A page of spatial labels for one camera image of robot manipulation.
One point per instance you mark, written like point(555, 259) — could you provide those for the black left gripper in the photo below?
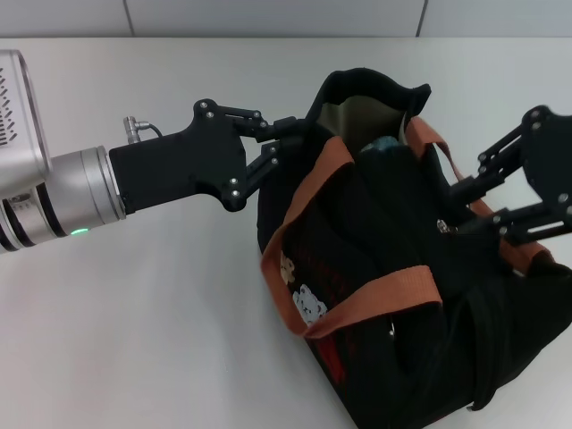
point(187, 165)

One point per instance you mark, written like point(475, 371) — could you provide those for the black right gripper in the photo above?
point(552, 152)

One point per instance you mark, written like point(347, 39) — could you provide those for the silver zipper pull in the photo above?
point(444, 227)

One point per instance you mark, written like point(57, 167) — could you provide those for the teal fluffy cloth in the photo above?
point(382, 144)

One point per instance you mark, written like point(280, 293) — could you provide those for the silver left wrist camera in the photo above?
point(20, 120)

